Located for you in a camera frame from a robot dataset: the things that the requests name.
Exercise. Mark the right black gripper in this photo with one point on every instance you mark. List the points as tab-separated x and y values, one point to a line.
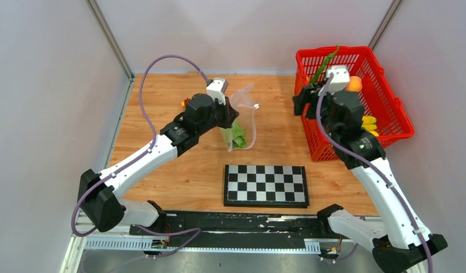
308	94

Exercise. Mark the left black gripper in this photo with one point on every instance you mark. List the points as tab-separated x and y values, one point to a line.
229	113

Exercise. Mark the clear zip top bag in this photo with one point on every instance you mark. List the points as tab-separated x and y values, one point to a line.
243	102

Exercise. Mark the green napa cabbage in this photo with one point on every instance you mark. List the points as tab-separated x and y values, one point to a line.
234	137

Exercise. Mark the red plastic basket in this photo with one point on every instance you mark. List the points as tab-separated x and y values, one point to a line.
379	100

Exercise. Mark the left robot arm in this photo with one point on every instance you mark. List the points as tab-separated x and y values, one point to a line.
101	195

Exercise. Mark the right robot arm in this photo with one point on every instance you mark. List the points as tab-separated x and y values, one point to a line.
401	240

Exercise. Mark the long green pepper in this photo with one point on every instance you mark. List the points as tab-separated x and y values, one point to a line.
323	65

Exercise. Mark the orange peach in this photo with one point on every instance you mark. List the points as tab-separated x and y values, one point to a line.
355	84

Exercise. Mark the colourful toy car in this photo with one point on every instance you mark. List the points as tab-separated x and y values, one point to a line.
185	102

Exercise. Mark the black white checkerboard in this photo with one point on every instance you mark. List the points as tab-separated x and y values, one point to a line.
265	186

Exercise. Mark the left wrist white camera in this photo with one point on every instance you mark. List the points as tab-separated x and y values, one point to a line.
216	90

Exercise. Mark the wrist white camera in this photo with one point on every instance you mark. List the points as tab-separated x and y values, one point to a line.
338	77
216	90

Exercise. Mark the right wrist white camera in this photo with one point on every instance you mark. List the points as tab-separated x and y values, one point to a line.
338	77

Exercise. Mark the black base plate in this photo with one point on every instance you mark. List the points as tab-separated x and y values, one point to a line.
232	230

